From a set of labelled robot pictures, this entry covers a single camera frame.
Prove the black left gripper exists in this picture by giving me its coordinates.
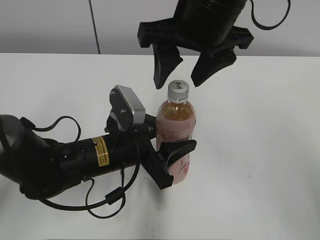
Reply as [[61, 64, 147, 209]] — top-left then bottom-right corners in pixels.
[[105, 114, 197, 190]]

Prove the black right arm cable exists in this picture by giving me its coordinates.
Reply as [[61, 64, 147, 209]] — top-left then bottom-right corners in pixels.
[[248, 0, 293, 30]]

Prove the white bottle cap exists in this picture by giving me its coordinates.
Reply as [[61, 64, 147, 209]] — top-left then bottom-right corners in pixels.
[[167, 80, 189, 104]]

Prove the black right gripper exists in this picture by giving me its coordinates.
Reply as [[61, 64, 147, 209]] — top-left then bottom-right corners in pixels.
[[137, 18, 254, 90]]

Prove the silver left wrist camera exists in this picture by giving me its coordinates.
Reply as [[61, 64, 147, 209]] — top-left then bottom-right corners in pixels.
[[109, 85, 146, 132]]

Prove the pink label oolong tea bottle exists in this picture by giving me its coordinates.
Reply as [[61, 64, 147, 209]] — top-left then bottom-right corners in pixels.
[[155, 97, 197, 185]]

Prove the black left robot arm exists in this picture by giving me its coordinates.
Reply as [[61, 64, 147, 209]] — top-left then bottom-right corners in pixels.
[[0, 114, 197, 200]]

